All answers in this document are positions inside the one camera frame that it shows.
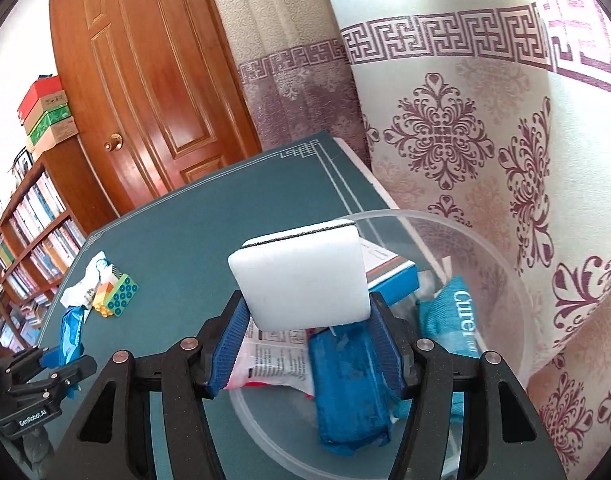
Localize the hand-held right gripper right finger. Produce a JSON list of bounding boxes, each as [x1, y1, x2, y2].
[[368, 291, 569, 480]]

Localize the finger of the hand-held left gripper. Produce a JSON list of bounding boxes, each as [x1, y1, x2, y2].
[[6, 346, 61, 379], [50, 355, 97, 401]]

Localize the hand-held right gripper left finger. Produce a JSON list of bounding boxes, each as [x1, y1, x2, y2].
[[46, 292, 251, 480]]

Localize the blue wipes packet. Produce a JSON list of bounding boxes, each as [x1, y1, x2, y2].
[[308, 322, 393, 456], [58, 305, 91, 367]]

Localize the red and white packet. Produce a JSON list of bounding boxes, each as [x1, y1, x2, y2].
[[228, 320, 316, 396]]

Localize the teal cloth pouch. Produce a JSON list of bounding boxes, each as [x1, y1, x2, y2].
[[418, 275, 482, 423]]

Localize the white medicine box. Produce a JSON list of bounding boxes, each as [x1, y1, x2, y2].
[[358, 237, 419, 306]]

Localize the white printed wrapper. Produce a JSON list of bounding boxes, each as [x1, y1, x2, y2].
[[60, 251, 121, 308]]

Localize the colourful toy building block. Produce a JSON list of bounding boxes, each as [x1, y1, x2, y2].
[[92, 273, 140, 319]]

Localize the white sponge with black layer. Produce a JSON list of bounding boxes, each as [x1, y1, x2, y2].
[[228, 219, 372, 332]]

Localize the clear plastic bowl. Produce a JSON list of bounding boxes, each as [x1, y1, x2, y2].
[[228, 208, 536, 480]]

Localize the rows of books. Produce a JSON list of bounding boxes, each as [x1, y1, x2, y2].
[[0, 172, 86, 331]]

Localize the wooden bookshelf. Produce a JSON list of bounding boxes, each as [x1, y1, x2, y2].
[[0, 135, 121, 351]]

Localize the green box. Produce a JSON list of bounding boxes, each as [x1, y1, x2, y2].
[[26, 105, 76, 149]]

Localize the patterned curtain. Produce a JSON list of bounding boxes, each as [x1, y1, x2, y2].
[[200, 0, 611, 480]]

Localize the red box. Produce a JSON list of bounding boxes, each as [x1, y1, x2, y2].
[[18, 76, 66, 127]]

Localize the wooden door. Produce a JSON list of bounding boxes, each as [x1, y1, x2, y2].
[[50, 0, 264, 221]]

